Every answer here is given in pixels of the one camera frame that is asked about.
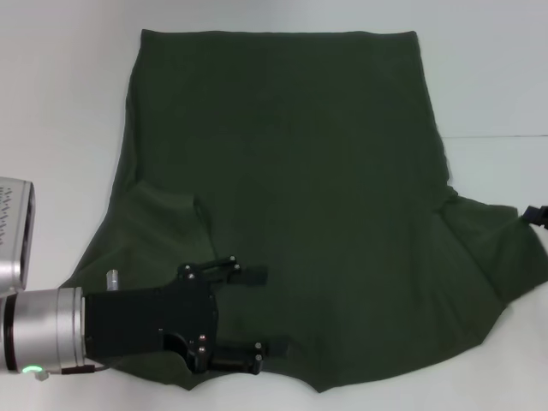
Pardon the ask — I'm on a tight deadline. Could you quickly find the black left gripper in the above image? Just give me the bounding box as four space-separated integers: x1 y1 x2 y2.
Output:
83 255 292 376

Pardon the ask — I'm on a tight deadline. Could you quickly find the dark green shirt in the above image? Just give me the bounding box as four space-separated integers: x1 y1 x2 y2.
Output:
59 27 548 383

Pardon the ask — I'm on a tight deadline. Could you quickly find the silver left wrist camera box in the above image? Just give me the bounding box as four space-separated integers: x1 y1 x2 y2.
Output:
0 176 36 296

